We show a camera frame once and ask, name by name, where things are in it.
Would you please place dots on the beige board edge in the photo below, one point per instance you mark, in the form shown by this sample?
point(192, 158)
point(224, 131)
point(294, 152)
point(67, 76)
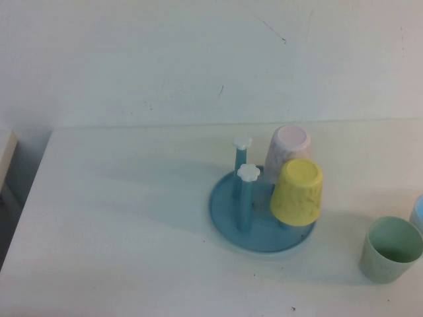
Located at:
point(7, 155)

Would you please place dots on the green plastic cup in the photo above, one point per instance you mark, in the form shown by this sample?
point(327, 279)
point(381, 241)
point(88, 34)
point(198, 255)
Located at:
point(380, 267)

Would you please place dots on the blue plastic cup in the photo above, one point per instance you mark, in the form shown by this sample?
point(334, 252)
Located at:
point(418, 211)

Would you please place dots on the pink plastic cup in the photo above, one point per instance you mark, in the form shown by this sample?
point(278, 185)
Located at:
point(284, 155)

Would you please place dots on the blue cup stand white caps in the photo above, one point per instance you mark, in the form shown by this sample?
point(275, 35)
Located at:
point(261, 236)

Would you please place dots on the yellow plastic cup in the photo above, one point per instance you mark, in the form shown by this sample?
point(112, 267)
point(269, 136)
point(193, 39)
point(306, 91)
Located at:
point(297, 198)

